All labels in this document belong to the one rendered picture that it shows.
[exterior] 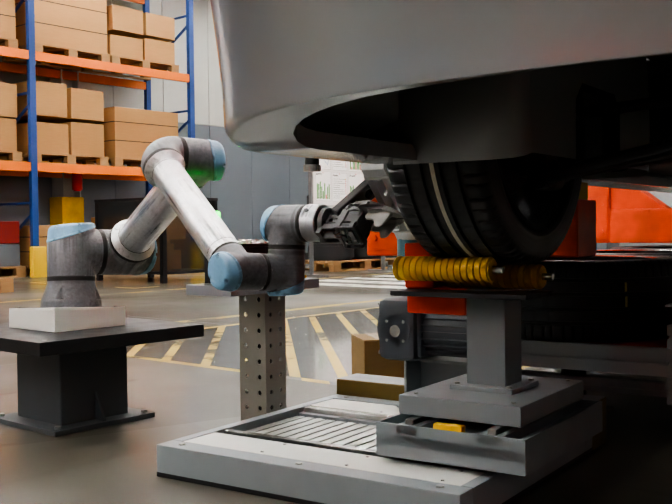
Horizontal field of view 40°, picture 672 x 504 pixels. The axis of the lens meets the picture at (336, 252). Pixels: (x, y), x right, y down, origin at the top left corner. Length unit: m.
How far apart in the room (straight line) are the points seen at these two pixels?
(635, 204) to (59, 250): 2.71
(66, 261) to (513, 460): 1.63
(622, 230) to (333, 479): 2.81
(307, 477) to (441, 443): 0.30
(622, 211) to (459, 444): 2.70
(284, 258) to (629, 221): 2.63
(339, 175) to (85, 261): 8.97
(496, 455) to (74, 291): 1.54
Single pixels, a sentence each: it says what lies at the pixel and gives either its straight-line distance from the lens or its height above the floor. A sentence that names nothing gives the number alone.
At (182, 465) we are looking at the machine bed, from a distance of 2.34.
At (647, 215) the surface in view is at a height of 0.65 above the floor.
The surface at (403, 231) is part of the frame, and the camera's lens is 2.20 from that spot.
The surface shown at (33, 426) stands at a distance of 3.02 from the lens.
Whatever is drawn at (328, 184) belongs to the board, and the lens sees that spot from 11.70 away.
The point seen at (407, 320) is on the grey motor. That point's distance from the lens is 2.62.
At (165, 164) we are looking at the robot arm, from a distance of 2.52.
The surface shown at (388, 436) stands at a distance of 2.14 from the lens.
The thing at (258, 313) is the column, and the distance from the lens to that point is 2.82.
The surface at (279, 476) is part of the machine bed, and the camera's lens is 2.15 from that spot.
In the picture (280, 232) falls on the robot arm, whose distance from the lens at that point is 2.23.
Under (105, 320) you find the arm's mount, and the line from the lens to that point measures 3.06.
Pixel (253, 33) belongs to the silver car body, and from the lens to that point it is 1.37.
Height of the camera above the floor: 0.61
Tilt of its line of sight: 2 degrees down
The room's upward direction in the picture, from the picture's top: 1 degrees counter-clockwise
